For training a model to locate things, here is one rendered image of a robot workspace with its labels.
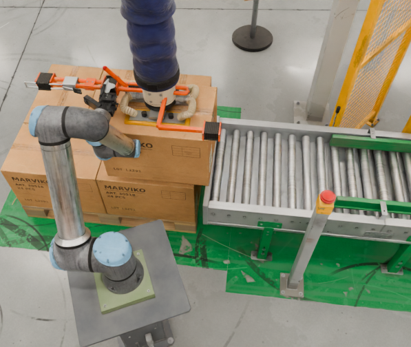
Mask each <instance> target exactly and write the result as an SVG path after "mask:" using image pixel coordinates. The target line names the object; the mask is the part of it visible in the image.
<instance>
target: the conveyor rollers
mask: <svg viewBox="0 0 411 347"><path fill-rule="evenodd" d="M226 133H227V130H226V129H221V135H220V142H218V148H217V153H216V159H215V169H214V175H213V186H212V192H211V201H219V199H220V187H221V181H222V169H223V162H224V150H225V144H226ZM253 143H254V132H252V131H248V132H247V133H246V149H245V158H244V175H243V185H242V202H241V204H250V197H251V175H252V164H253ZM239 147H240V131H239V130H234V131H233V137H232V145H231V158H230V165H229V178H228V185H227V193H226V202H232V203H234V202H235V187H236V179H237V170H238V156H239ZM267 149H268V134H267V133H266V132H262V133H261V134H260V156H259V169H258V183H257V205H262V206H265V202H266V168H267ZM344 149H345V157H346V171H347V179H348V193H349V197H355V198H358V193H357V181H356V175H355V162H354V156H353V149H352V148H349V147H344ZM316 152H317V181H318V195H319V194H321V192H322V191H324V190H327V188H326V166H325V153H324V138H322V137H317V138H316ZM387 152H388V159H389V163H390V171H391V176H392V183H393V188H394V196H395V200H396V201H399V202H405V198H404V194H403V187H402V182H401V175H400V171H399V164H398V160H397V153H396V152H395V151H387ZM330 154H331V165H332V175H333V193H334V194H335V195H336V197H337V196H342V187H341V172H340V163H339V147H333V146H330ZM373 154H374V160H375V168H376V173H377V182H378V188H379V197H380V200H389V195H388V187H387V182H386V174H385V169H384V165H383V156H382V152H381V150H373ZM402 156H403V163H404V167H405V174H406V178H407V181H408V188H409V192H410V199H411V153H405V152H402ZM359 157H360V164H361V174H362V181H363V192H364V198H369V199H374V197H373V192H372V182H371V177H370V167H369V161H368V151H367V149H359ZM302 172H303V205H304V209H305V210H313V209H312V189H311V169H310V137H309V136H303V137H302ZM281 180H282V135H281V134H275V135H274V154H273V202H272V207H281ZM288 208H291V209H296V208H297V195H296V136H295V135H293V134H291V135H289V136H288Z"/></svg>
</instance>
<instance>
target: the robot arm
mask: <svg viewBox="0 0 411 347"><path fill-rule="evenodd" d="M112 88H115V85H114V84H113V83H109V79H107V80H106V81H105V82H104V83H103V86H102V88H101V92H100V95H99V99H98V100H99V102H98V101H96V100H94V99H93V98H92V97H90V96H88V95H86V96H84V97H83V98H84V102H85V104H87V105H89V106H90V107H91V108H93V109H94V110H92V109H88V108H84V107H75V106H51V105H41V106H37V107H35V108H34V109H33V110H32V112H31V114H30V119H29V131H30V134H31V135H32V136H33V137H38V141H39V144H40V147H41V153H42V157H43V163H44V167H45V173H46V177H47V180H48V187H49V190H50V197H51V201H52V206H53V210H54V217H55V220H56V227H57V231H58V232H57V234H56V235H55V236H54V238H53V239H52V241H51V244H50V245H51V247H50V252H49V255H50V261H51V264H52V266H53V267H54V268H56V269H59V270H63V271H81V272H91V273H102V279H103V283H104V285H105V287H106V288H107V289H108V290H109V291H110V292H112V293H115V294H119V295H122V294H127V293H130V292H132V291H134V290H135V289H136V288H138V286H139V285H140V284H141V282H142V280H143V277H144V268H143V265H142V263H141V262H140V260H139V259H138V258H137V257H134V253H133V251H132V249H131V244H130V243H129V241H128V240H127V238H126V237H125V236H124V235H123V234H121V233H119V232H114V231H110V232H107V233H104V234H102V235H100V236H99V237H98V238H96V237H92V236H91V232H90V230H89V229H88V228H87V227H85V223H84V219H83V212H82V207H81V199H80V195H79V190H78V183H77V178H76V170H75V166H74V159H73V154H72V146H71V142H70V140H71V138H78V139H83V140H86V142H87V143H88V144H90V145H91V146H92V148H93V150H94V154H95V155H96V157H97V158H98V159H100V160H109V159H110V158H112V157H123V158H138V157H139V155H140V141H139V140H136V139H135V140H132V139H130V138H128V137H127V136H126V135H124V134H123V133H121V132H120V131H118V130H117V129H116V128H114V127H113V126H111V125H110V124H109V122H110V119H111V117H113V116H114V112H115V111H116V110H117V107H118V103H117V102H116V98H117V97H118V96H117V95H116V93H111V92H109V91H110V89H112ZM105 93H106V94H105ZM116 105H117V107H116Z"/></svg>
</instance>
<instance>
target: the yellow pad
mask: <svg viewBox="0 0 411 347"><path fill-rule="evenodd" d="M135 110H136V111H138V114H137V116H136V117H135V118H134V117H132V116H130V115H127V114H126V117H125V121H124V123H125V124H126V125H144V126H154V127H156V123H157V119H150V118H149V113H150V110H146V109H135ZM179 113H180V112H166V114H165V119H164V120H162V125H177V126H187V127H189V126H190V122H191V118H187V119H184V120H182V121H179V120H178V119H177V115H178V114H179Z"/></svg>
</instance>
